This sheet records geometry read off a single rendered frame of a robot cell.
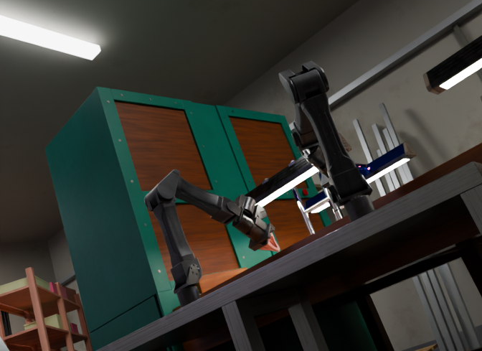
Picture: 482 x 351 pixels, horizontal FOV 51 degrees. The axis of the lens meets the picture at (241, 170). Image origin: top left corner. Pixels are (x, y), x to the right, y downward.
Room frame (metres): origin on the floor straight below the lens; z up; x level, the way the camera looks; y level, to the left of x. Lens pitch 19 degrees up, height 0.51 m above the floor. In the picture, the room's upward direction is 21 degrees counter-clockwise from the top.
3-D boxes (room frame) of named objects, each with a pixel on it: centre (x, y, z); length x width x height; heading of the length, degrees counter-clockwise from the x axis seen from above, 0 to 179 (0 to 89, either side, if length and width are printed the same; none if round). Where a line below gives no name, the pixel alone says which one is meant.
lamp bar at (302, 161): (1.90, -0.14, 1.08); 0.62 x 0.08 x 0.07; 51
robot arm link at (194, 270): (1.50, 0.27, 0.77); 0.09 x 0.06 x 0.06; 45
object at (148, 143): (2.61, 0.25, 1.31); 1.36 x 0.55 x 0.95; 141
